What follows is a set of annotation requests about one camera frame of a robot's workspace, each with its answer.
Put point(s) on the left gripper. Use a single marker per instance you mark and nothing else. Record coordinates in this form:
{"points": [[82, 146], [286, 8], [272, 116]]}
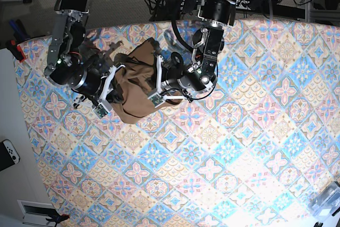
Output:
{"points": [[176, 81]]}

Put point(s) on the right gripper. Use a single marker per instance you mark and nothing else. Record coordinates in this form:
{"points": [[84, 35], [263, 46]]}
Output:
{"points": [[94, 87]]}

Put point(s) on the brown t-shirt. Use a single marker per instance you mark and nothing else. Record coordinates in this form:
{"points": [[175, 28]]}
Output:
{"points": [[136, 81]]}

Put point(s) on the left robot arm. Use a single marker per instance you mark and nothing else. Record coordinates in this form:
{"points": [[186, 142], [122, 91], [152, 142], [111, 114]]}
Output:
{"points": [[208, 41]]}

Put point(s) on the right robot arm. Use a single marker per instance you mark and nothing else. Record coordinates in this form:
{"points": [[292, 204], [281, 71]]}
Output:
{"points": [[81, 67]]}

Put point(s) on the patterned tablecloth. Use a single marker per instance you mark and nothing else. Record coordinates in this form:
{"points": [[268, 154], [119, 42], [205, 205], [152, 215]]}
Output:
{"points": [[253, 153]]}

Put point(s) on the red black clamp left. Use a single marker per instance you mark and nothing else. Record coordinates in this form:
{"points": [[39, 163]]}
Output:
{"points": [[16, 50]]}

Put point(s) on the blue black clamp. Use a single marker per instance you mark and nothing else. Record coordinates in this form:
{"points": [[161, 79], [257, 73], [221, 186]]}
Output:
{"points": [[20, 33]]}

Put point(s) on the game console with white controller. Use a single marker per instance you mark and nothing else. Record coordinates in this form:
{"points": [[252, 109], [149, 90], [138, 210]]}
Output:
{"points": [[8, 155]]}

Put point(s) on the black orange clamp bottom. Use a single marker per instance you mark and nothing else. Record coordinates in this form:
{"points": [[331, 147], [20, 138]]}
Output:
{"points": [[57, 219]]}

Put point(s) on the white floor vent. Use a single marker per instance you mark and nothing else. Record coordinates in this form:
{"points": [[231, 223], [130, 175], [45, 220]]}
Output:
{"points": [[36, 214]]}

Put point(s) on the clear plastic box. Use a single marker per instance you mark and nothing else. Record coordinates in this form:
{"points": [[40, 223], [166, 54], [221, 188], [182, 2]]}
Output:
{"points": [[326, 204]]}

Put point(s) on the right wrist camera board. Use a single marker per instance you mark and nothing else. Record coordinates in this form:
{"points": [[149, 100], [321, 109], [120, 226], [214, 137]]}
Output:
{"points": [[102, 109]]}

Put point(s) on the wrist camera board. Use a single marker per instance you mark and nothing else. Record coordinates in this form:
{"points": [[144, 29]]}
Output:
{"points": [[156, 99], [102, 109]]}

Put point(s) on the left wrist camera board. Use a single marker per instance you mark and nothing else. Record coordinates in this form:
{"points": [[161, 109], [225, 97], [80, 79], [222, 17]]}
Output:
{"points": [[156, 99]]}

